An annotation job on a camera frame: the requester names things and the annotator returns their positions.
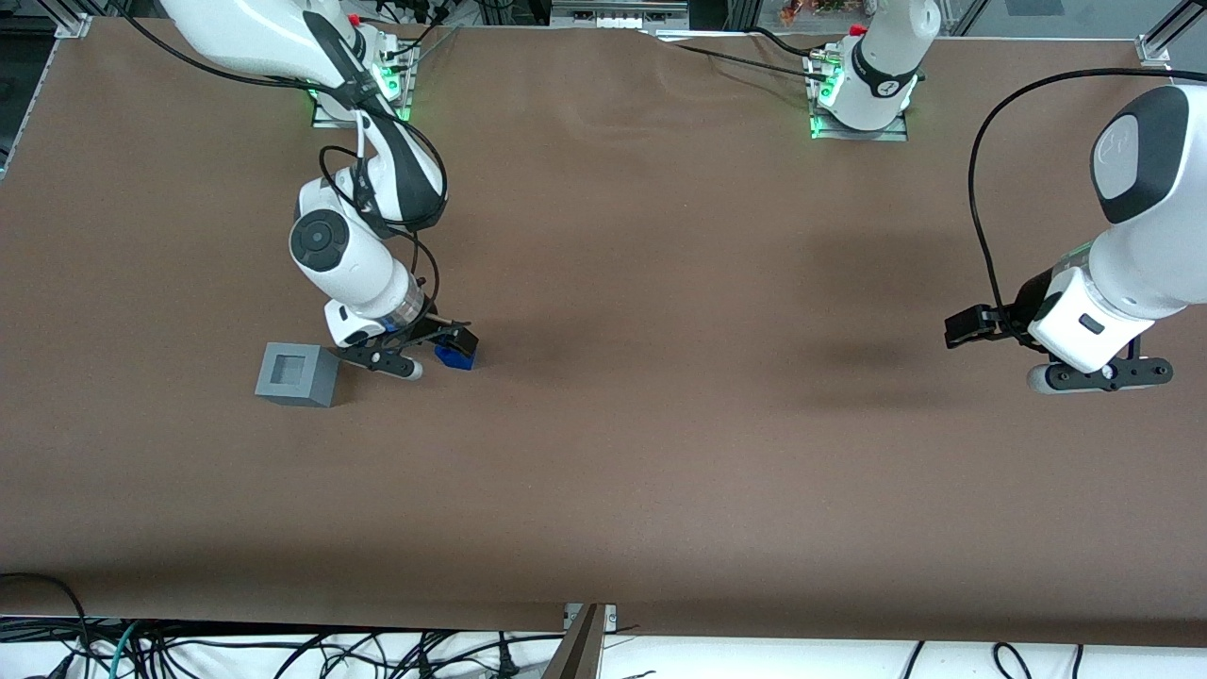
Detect black right wrist camera bar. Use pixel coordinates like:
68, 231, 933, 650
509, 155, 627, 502
338, 345, 425, 381

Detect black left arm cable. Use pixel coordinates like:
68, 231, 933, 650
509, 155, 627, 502
968, 68, 1207, 326

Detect black cable bundle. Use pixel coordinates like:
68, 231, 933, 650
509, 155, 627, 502
372, 0, 463, 76

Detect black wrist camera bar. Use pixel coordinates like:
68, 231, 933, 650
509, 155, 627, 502
1028, 358, 1174, 395
338, 345, 425, 381

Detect aluminium table edge rail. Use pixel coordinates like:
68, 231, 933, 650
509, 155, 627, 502
0, 11, 95, 180

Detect silver metal device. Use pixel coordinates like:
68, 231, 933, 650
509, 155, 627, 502
550, 0, 692, 31

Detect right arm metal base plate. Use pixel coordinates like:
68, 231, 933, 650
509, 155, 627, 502
311, 90, 413, 130

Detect gray cube base with hole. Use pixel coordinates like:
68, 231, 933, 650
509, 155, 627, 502
255, 341, 340, 408

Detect aluminium profile beam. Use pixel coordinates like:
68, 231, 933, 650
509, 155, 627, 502
542, 604, 619, 679

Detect aluminium frame corner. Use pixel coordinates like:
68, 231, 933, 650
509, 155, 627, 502
1136, 0, 1207, 69

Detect tangled black cables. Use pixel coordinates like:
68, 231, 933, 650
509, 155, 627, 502
141, 630, 567, 679

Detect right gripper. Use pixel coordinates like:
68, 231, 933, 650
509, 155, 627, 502
325, 302, 480, 363

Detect teal cable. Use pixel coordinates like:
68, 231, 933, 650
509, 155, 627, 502
90, 621, 142, 679

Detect black cable loop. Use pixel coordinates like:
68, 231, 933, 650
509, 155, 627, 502
0, 571, 95, 679

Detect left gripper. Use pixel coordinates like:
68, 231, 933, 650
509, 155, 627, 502
946, 267, 1157, 374

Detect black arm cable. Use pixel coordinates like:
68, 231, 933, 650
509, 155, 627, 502
968, 68, 1207, 326
317, 113, 452, 326

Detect black left wrist camera bar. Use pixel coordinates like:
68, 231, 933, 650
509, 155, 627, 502
1028, 358, 1174, 395

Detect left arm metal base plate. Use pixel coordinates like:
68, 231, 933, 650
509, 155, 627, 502
809, 111, 910, 142

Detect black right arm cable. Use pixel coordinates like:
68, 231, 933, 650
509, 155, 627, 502
317, 113, 452, 326

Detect table cover sheet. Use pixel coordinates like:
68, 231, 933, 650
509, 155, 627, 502
0, 17, 1207, 650

